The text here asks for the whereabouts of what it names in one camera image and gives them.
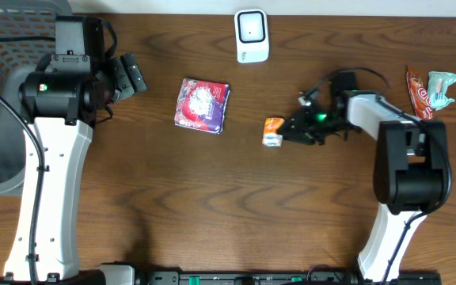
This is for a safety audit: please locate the small orange tissue pack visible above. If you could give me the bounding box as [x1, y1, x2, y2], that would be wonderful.
[262, 117, 285, 147]

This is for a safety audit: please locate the purple red snack bag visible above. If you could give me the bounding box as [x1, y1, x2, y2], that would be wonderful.
[174, 78, 230, 134]

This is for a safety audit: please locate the orange brown snack bar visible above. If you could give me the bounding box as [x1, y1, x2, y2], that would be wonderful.
[405, 66, 434, 120]

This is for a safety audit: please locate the mint green snack packet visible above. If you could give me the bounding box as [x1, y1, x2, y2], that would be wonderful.
[427, 71, 456, 110]

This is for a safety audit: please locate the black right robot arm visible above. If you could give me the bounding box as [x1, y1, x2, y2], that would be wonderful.
[277, 67, 453, 284]

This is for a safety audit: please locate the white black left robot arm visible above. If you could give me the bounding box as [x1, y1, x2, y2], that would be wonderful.
[0, 16, 146, 285]

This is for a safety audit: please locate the grey plastic mesh basket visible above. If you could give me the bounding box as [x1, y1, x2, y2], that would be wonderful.
[0, 0, 72, 196]

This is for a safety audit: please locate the black left camera cable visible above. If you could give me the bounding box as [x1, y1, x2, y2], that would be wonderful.
[0, 35, 57, 285]

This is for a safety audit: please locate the black camera cable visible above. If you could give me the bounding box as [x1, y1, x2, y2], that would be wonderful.
[0, 35, 57, 285]
[302, 66, 454, 283]

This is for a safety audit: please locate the black right camera cable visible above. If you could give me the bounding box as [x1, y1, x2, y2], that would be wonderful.
[302, 66, 454, 283]

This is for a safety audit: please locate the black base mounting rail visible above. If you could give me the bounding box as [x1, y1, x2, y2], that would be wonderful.
[139, 270, 443, 285]

